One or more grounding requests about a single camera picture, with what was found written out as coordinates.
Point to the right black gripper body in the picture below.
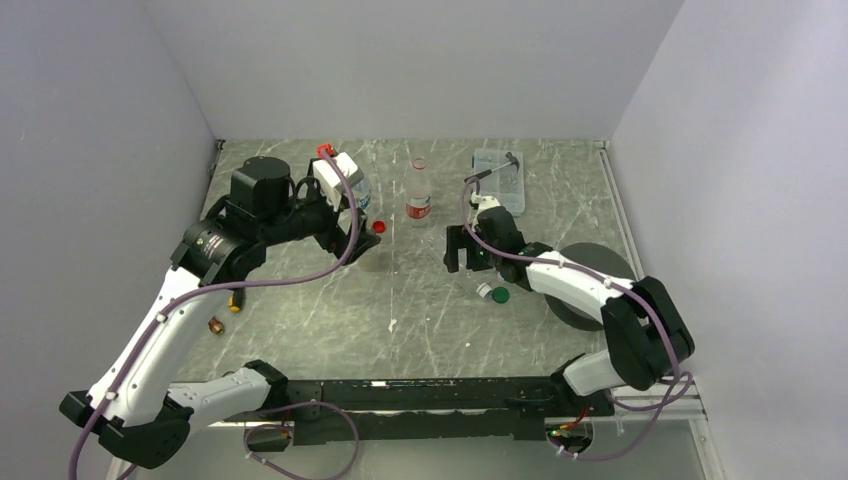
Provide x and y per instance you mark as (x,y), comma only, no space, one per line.
(483,258)

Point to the red bottle cap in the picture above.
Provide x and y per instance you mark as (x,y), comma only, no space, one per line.
(379,227)

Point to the brown bottle green cap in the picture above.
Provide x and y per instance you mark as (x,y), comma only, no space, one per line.
(377,260)

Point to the blue label water bottle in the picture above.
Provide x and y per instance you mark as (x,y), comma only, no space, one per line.
(363,194)

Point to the clear unlabeled plastic bottle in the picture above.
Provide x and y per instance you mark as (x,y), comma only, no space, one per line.
(471,282)

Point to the red label clear bottle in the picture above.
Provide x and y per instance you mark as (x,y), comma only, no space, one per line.
(418,187)

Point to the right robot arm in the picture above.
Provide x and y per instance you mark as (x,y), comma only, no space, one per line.
(646,337)

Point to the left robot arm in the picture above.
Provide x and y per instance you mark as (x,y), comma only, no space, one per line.
(264,207)

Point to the clear plastic organizer box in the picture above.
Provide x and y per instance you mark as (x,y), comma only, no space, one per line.
(506,185)

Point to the small black hammer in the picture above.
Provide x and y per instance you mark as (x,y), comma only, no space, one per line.
(512,161)

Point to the small copper fitting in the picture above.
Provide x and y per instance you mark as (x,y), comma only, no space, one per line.
(215,326)

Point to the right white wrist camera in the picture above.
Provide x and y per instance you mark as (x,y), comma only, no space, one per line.
(480,203)

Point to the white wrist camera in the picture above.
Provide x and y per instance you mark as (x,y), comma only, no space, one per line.
(330,168)
(480,203)

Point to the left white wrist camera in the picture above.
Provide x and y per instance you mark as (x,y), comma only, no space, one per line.
(330,168)

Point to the black base frame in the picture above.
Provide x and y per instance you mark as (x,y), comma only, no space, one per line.
(334,424)

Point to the aluminium rail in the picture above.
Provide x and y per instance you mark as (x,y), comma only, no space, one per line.
(662,397)

